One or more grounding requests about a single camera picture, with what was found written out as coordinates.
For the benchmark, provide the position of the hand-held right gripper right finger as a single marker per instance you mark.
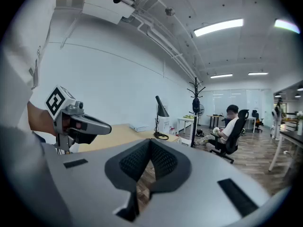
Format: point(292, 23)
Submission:
point(172, 171)

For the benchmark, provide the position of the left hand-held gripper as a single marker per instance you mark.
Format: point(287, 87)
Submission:
point(92, 126)

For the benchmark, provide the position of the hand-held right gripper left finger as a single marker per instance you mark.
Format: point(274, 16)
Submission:
point(123, 171)

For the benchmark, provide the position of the black desk lamp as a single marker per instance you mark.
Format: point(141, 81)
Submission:
point(162, 111)

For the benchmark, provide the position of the person's left forearm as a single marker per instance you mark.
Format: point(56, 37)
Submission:
point(40, 119)

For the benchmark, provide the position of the small desk fan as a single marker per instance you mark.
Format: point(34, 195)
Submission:
point(201, 109)

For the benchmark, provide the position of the dark table with white legs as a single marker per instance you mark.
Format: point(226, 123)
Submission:
point(293, 136)

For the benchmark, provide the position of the group of clear water jugs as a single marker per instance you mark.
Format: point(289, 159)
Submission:
point(174, 132)

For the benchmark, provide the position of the white flat box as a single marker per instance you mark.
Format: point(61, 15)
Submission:
point(139, 127)

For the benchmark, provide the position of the white water dispenser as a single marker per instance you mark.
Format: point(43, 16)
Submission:
point(164, 124)

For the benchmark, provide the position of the white small table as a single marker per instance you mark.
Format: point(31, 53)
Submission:
point(185, 120)

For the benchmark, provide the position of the pile of yellow green items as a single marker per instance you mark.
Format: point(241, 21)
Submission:
point(189, 116)

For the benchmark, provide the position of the wooden table with black legs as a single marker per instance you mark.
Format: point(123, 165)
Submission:
point(214, 116)

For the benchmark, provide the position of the black hanging bag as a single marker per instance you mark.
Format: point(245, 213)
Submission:
point(195, 105)

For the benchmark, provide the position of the black coat rack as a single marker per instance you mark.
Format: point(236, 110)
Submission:
point(195, 89)

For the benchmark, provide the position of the black orange office chair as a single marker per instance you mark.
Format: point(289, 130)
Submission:
point(256, 119)

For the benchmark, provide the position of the long ceiling light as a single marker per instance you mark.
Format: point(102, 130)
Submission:
point(221, 75)
point(217, 27)
point(286, 25)
point(258, 73)

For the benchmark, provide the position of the person's white shirt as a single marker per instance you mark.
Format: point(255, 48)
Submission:
point(21, 44)

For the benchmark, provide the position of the white ceiling pipes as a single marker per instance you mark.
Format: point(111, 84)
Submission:
point(165, 44)

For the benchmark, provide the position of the white ceiling air conditioner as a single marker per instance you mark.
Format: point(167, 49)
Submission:
point(106, 11)

